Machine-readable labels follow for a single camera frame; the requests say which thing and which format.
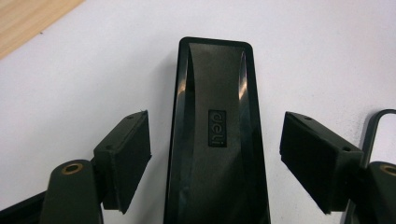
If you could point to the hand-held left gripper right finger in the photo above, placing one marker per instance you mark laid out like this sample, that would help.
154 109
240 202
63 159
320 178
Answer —
317 158

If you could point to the wooden table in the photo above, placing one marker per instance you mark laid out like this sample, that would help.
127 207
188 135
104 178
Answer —
25 21

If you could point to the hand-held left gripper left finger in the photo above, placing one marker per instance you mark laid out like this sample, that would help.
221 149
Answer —
126 161

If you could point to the black whiteboard eraser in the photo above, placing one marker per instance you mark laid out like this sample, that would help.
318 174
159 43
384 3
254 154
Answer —
218 149

